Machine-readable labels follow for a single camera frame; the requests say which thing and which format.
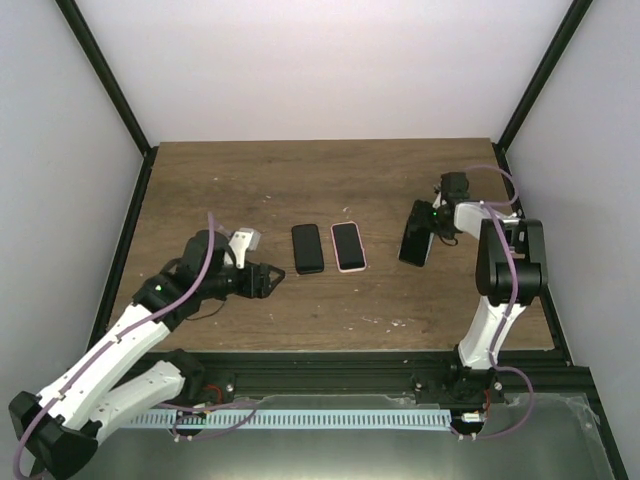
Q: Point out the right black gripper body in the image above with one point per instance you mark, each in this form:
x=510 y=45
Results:
x=444 y=232

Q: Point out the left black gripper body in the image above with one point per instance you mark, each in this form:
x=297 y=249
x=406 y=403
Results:
x=214 y=286

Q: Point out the pink phone case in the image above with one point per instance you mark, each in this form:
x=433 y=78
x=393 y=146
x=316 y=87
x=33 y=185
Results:
x=335 y=255

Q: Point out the light blue phone case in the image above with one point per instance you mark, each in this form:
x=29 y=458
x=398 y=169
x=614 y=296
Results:
x=431 y=245

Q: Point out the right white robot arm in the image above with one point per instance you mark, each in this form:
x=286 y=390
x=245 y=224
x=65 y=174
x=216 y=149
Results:
x=510 y=272

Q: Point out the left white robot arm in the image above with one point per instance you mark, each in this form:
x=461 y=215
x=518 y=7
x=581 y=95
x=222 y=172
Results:
x=63 y=425

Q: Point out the light blue slotted strip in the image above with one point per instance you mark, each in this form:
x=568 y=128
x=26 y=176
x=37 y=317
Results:
x=279 y=419

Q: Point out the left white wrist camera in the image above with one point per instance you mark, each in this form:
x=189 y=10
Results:
x=241 y=242

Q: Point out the black front rail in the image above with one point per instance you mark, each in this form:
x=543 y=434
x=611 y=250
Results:
x=374 y=372

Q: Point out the right black frame post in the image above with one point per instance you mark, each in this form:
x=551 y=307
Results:
x=561 y=39

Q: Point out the black frame post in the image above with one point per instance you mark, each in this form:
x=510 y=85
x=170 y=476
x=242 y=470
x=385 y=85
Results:
x=561 y=39
x=91 y=49

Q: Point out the left black frame post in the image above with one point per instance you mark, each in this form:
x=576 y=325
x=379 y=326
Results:
x=91 y=49

